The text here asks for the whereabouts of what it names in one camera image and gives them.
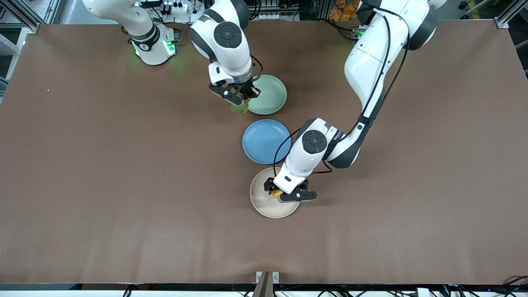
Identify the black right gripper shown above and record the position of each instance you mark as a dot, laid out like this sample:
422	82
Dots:
246	88

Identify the black table edge rail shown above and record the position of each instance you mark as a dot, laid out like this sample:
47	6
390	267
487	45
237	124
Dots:
185	286

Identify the small white box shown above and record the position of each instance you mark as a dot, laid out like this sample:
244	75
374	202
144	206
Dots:
423	293

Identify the aluminium frame extrusion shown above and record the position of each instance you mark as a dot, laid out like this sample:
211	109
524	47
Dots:
511	14
29	20

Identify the yellow lemon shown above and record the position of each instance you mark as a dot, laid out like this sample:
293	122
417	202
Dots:
277	192

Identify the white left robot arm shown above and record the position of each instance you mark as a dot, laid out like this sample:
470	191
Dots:
371	53

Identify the dark equipment rack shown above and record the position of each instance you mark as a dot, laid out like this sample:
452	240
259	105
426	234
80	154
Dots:
288	8

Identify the white power strip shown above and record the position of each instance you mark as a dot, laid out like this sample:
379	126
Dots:
179	7

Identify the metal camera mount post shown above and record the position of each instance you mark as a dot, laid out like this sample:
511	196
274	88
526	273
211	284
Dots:
264	286

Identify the pale green round plate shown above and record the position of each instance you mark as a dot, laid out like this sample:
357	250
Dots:
270	93

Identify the beige round plate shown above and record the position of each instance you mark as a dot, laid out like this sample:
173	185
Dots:
264	204

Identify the blue round plate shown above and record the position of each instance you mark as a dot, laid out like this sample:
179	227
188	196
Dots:
264	141

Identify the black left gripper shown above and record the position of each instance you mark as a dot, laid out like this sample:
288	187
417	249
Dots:
270	185

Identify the green lettuce leaf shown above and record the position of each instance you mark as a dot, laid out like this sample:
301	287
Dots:
239	109

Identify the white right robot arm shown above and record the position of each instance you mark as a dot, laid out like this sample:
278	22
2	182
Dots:
231	57

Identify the grey side rack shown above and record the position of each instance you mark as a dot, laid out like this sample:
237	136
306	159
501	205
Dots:
4	82

